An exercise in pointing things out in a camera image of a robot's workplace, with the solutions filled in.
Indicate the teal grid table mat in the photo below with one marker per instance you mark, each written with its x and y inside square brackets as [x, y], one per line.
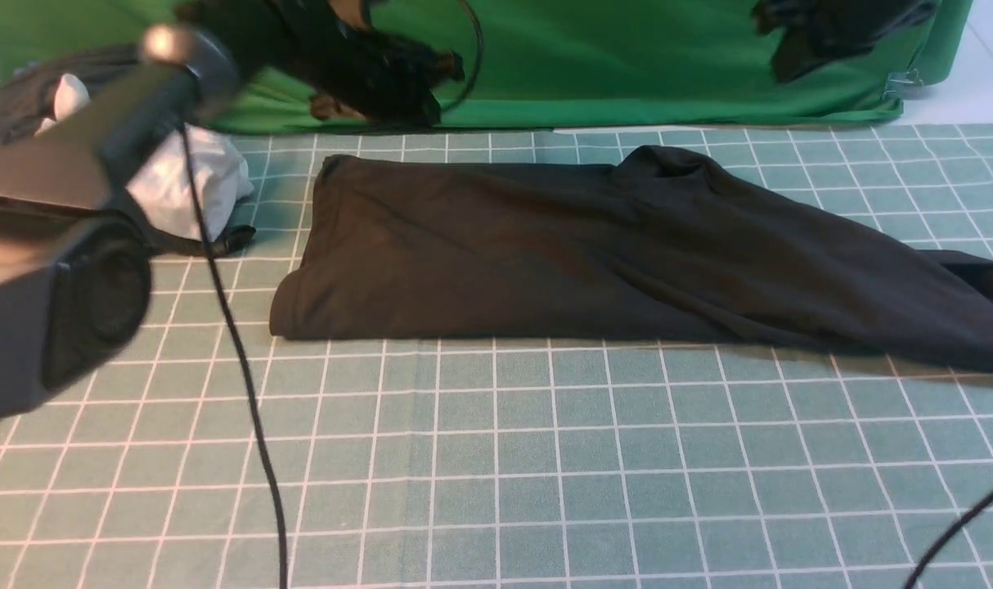
[509, 463]

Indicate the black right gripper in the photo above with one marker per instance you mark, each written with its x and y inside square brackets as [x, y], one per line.
[819, 33]

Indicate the metal binder clip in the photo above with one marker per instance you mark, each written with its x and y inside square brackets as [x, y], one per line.
[904, 86]

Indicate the white crumpled garment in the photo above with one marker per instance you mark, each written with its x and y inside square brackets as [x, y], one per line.
[165, 188]

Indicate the green backdrop cloth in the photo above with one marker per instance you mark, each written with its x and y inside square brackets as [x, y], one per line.
[557, 64]

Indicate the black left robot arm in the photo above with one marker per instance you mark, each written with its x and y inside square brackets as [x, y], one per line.
[75, 247]

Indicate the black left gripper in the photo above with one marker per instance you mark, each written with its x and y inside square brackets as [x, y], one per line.
[355, 70]

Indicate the dark gray crumpled garment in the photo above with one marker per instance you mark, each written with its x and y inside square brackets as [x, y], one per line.
[43, 94]

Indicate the dark gray long-sleeved shirt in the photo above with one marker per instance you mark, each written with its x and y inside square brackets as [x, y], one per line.
[665, 245]

